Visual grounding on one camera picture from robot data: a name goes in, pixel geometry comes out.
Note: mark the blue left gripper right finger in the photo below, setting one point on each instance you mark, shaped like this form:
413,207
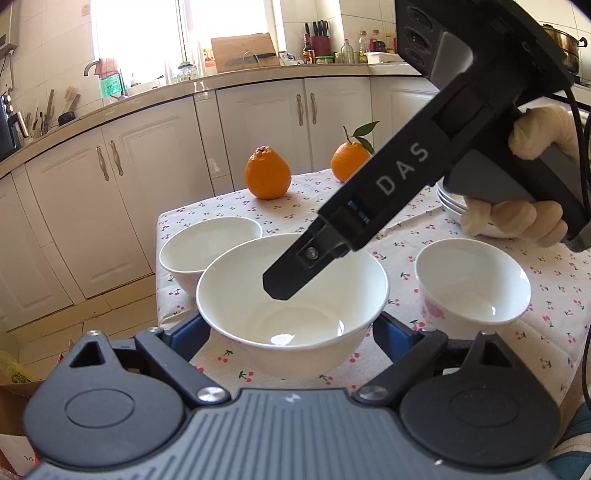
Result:
393,337

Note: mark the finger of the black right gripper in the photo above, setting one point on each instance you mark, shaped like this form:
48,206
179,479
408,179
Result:
318,246

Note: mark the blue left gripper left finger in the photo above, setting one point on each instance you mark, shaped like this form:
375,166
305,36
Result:
188,336

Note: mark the white bowl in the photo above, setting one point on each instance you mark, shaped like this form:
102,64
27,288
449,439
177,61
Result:
188,253
467,287
302,337

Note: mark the white plate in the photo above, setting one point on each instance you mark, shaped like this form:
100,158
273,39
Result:
454,205

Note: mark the chrome kitchen faucet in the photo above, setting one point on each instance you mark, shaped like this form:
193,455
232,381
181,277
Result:
111,82

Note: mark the gloved right hand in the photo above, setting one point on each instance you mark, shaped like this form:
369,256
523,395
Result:
539,222

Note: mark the steel pot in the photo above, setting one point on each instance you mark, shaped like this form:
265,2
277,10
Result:
570,46

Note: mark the orange without leaf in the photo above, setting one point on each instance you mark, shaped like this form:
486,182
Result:
267,175

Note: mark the orange with green leaves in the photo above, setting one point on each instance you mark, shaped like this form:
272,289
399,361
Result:
354,152

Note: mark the red knife block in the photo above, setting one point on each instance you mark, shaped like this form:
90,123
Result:
320,38

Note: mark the dark soy sauce bottle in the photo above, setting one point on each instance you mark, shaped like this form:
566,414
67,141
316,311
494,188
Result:
308,51

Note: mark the cardboard box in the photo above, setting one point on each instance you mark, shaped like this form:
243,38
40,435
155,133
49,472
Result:
17,455

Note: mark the wooden cutting board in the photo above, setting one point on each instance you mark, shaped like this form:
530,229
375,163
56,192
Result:
245,52

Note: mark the black air fryer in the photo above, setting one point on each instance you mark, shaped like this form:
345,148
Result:
12,128

